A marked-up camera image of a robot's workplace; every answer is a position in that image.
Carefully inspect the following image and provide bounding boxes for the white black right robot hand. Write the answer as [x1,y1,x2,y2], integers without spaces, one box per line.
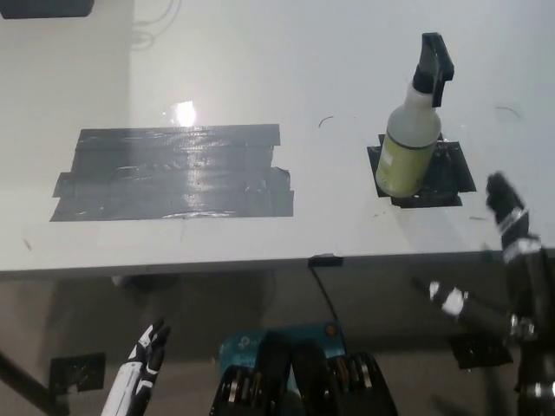
[428,171,555,350]

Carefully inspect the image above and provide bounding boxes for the thin black cable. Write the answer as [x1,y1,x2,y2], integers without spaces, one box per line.
[312,264,339,322]

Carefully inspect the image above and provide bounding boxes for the small black tape square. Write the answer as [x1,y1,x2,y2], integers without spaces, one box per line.
[366,132,478,210]

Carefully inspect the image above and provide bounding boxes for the large grey duct tape patch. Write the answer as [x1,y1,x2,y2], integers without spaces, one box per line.
[49,124,296,223]

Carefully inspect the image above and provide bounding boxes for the black box on table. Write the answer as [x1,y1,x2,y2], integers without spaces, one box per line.
[0,0,95,20]

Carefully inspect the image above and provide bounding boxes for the white cable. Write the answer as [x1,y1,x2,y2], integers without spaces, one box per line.
[127,0,181,49]

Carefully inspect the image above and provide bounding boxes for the translucent spray bottle black trigger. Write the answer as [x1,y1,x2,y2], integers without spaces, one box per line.
[375,32,456,197]

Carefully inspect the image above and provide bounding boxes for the black clip on table edge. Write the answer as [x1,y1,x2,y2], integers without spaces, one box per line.
[307,253,344,267]

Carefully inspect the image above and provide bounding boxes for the teal router box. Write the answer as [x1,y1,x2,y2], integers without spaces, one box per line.
[218,319,348,391]

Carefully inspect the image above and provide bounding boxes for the dark metal table leg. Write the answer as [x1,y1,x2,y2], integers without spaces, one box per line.
[0,349,71,416]

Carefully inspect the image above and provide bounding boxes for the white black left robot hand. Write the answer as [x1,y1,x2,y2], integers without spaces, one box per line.
[101,318,173,416]

